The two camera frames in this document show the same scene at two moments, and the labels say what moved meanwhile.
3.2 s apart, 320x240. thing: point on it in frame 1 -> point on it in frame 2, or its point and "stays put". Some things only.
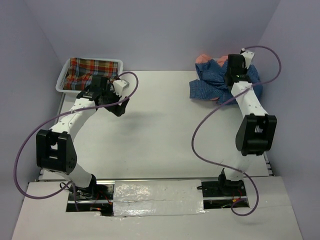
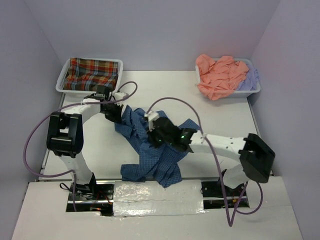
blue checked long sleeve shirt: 210,84 -> 157,164
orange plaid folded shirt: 81,71 stays put
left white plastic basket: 60,84 stays put
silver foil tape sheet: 158,197 stays put
